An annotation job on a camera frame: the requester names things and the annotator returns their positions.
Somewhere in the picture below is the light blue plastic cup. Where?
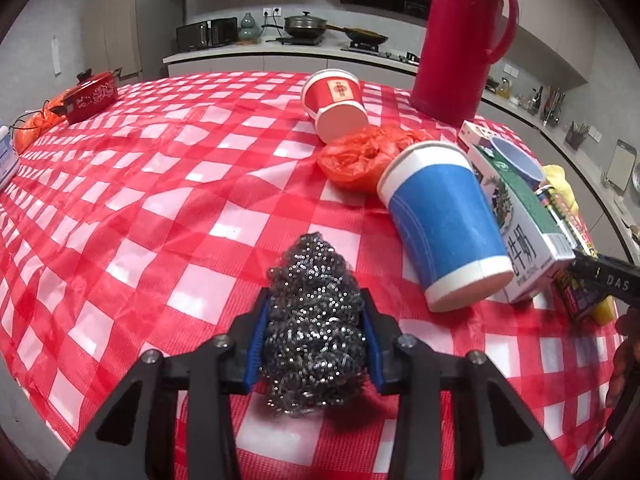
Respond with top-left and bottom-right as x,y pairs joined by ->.
489,136 -> 546,192

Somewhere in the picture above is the orange plastic bag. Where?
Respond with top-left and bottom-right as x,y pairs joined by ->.
317,125 -> 431,195

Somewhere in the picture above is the black wok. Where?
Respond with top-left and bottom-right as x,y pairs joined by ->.
327,24 -> 390,45

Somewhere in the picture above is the small red white box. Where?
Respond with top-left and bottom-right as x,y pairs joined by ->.
459,120 -> 501,153

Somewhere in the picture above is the steel wool scrubber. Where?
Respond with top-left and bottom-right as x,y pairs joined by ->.
259,231 -> 371,417

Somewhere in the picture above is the red checked tablecloth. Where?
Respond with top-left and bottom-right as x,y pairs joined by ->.
0,71 -> 640,480

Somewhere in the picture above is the black gas stove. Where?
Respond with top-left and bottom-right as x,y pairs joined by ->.
341,42 -> 418,63

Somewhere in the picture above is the colourful printed packet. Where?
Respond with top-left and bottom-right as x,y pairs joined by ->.
534,185 -> 616,326

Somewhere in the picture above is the dark utensil holder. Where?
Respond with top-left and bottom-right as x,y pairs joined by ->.
565,122 -> 591,151

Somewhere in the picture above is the grey pan with lid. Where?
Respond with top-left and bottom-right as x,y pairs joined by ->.
284,10 -> 328,38

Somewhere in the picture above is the white blue packet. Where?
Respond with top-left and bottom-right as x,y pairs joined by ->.
0,125 -> 21,191

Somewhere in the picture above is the red paper cup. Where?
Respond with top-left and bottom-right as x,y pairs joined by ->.
301,69 -> 370,145

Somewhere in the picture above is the green ceramic vase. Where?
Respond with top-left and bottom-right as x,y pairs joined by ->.
238,12 -> 261,42

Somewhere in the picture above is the green white milk carton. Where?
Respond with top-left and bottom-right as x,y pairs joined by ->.
467,144 -> 577,304

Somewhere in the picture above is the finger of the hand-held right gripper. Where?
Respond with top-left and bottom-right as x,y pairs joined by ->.
572,252 -> 640,307

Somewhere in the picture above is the white cutting board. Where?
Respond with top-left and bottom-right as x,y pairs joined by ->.
602,140 -> 637,193

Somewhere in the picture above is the red thermos jug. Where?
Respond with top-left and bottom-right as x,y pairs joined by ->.
410,0 -> 520,128

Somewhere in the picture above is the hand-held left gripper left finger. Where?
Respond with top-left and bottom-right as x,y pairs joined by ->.
55,287 -> 274,480

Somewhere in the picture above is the black microwave oven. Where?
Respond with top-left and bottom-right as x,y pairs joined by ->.
176,16 -> 238,52

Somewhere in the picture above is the crumpled orange bag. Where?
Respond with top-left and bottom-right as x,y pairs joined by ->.
14,102 -> 68,153

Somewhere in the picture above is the utensil rack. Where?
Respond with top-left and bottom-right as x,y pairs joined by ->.
540,85 -> 566,126

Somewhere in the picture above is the beige refrigerator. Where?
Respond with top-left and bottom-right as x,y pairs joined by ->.
82,0 -> 146,83

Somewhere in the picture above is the person's right hand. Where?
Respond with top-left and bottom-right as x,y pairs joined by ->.
609,307 -> 640,411

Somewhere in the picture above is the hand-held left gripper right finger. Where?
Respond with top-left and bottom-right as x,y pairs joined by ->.
360,287 -> 576,480

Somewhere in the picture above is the blue paper cup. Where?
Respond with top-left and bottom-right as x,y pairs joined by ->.
376,141 -> 515,313

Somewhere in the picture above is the yellow knitted cloth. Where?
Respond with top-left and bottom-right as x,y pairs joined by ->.
542,164 -> 581,216

